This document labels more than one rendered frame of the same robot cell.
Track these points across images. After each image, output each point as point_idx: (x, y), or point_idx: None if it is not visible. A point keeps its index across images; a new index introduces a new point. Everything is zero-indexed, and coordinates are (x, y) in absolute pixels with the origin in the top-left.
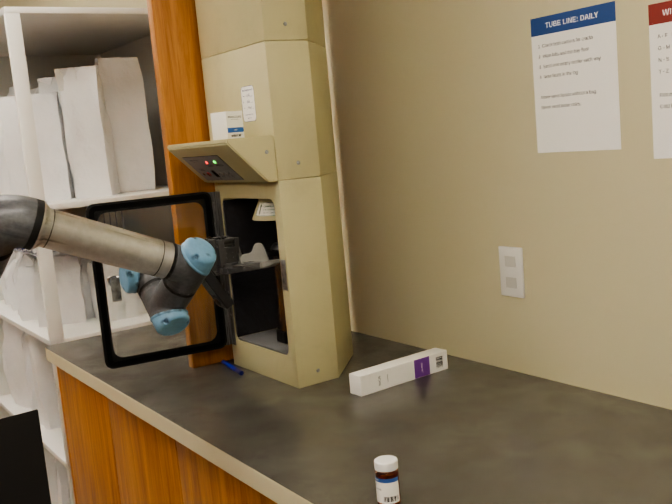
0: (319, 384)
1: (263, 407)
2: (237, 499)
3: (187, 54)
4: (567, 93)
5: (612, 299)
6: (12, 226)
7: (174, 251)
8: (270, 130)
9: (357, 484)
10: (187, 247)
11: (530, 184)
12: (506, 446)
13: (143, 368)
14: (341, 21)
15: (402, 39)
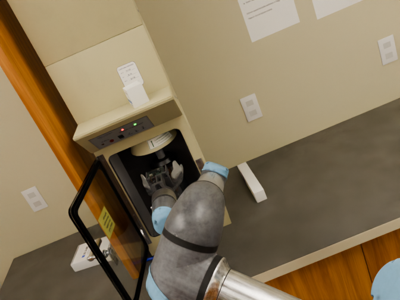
0: (231, 215)
1: (252, 237)
2: (315, 273)
3: (25, 68)
4: (263, 6)
5: (310, 90)
6: (224, 205)
7: (218, 174)
8: (165, 83)
9: (395, 197)
10: (219, 167)
11: (251, 59)
12: (371, 155)
13: None
14: None
15: None
